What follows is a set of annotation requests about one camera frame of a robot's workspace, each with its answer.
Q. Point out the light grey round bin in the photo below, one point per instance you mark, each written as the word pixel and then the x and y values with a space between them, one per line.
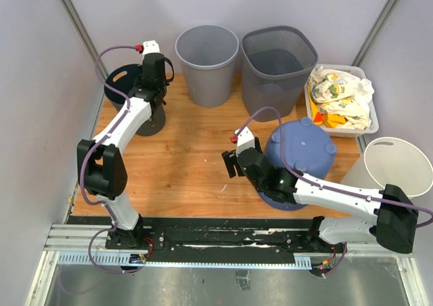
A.
pixel 207 54

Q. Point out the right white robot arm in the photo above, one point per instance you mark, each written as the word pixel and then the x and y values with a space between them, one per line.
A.
pixel 385 216

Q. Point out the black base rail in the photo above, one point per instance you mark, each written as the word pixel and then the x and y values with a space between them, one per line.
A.
pixel 206 241

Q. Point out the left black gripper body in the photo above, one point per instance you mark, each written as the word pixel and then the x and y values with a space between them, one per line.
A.
pixel 164 86

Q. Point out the white plastic basket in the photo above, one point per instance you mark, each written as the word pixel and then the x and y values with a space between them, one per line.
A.
pixel 345 132

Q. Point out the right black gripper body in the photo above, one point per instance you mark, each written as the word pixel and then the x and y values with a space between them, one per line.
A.
pixel 258 185

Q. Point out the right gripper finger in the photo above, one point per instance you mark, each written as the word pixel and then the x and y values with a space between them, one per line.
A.
pixel 230 161
pixel 258 145

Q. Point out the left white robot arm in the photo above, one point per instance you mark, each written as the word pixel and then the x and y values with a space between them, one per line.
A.
pixel 102 175

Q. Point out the blue plastic bucket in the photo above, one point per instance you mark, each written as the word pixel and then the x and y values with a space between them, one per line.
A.
pixel 307 147

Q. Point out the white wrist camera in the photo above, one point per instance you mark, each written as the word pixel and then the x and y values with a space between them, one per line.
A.
pixel 147 47
pixel 243 139

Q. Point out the patterned crumpled cloths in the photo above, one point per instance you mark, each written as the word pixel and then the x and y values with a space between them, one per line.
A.
pixel 339 100

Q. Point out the grey mesh square bin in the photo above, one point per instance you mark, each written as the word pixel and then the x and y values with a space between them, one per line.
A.
pixel 276 63

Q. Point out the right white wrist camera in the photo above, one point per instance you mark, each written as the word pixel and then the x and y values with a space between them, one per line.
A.
pixel 243 139

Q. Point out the white round bin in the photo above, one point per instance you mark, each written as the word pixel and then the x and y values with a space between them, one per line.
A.
pixel 390 160

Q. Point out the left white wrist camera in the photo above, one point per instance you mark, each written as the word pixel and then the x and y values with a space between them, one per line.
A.
pixel 147 47

